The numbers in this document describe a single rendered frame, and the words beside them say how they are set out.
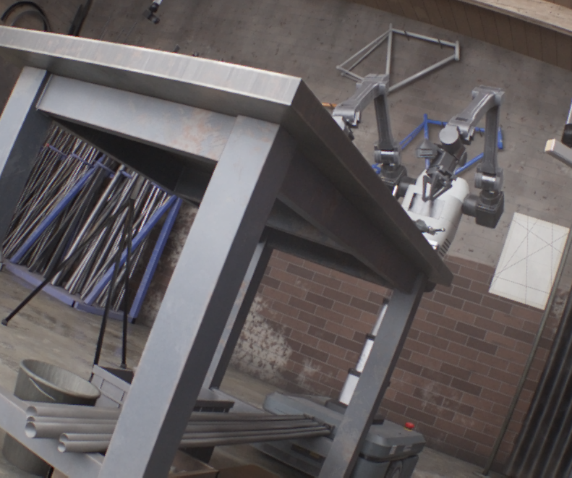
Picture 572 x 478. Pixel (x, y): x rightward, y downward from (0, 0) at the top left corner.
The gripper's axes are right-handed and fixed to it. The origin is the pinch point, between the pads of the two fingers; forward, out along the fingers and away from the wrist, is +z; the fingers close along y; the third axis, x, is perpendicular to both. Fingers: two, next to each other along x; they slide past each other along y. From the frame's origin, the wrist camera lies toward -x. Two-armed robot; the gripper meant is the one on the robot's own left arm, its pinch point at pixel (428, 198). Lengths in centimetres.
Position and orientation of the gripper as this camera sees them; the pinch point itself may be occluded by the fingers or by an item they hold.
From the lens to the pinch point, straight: 199.9
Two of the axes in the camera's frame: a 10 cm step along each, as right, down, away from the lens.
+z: -5.1, 8.4, -1.8
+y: 2.7, -0.4, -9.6
